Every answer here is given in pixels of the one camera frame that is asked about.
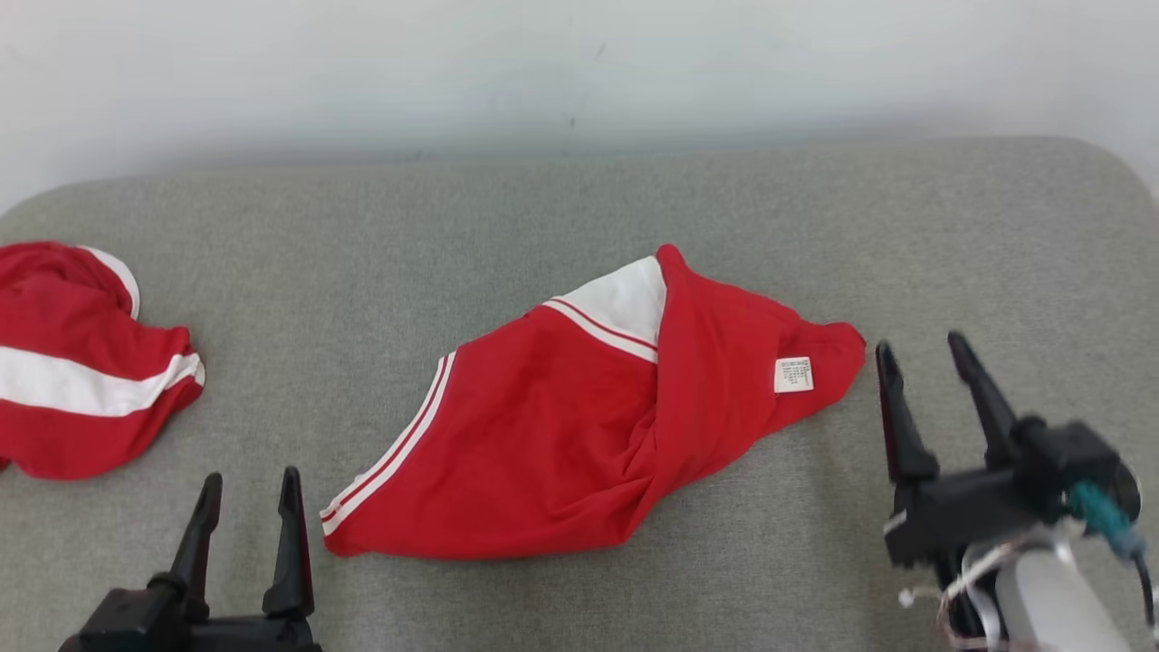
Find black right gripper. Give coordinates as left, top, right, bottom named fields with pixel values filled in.
left=876, top=331, right=1056, bottom=570

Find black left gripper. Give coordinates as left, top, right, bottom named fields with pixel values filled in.
left=59, top=466, right=322, bottom=652

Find red shorts with white stripe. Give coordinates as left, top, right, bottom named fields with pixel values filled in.
left=0, top=240, right=206, bottom=481

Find red T-shirt with white sleeves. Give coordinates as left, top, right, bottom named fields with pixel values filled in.
left=320, top=243, right=867, bottom=560

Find teal plug camera cable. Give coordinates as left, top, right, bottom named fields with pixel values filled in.
left=1068, top=480, right=1155, bottom=626

